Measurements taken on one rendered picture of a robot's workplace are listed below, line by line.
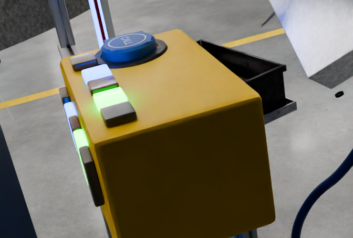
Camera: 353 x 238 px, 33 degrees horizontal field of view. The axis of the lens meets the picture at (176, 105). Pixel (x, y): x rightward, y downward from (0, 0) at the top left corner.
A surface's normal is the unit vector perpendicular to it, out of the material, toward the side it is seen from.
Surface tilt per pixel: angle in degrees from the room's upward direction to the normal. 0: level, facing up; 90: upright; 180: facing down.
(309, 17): 55
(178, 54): 0
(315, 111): 0
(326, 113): 0
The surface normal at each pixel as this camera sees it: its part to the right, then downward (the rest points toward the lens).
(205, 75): -0.17, -0.90
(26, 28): 0.75, 0.15
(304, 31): -0.59, -0.16
